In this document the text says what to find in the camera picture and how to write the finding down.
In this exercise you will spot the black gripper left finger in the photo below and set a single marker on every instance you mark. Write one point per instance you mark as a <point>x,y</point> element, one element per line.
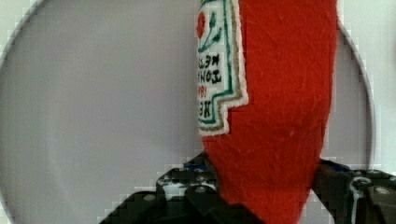
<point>192,187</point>

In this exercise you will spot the grey round plate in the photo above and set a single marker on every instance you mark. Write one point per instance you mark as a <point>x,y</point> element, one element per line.
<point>99,99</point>

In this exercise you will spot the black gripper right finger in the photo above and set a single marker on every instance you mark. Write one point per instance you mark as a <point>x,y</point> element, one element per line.
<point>356,196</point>

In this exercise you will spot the red plush ketchup bottle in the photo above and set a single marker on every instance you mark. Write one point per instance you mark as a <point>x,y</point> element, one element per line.
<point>264,76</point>

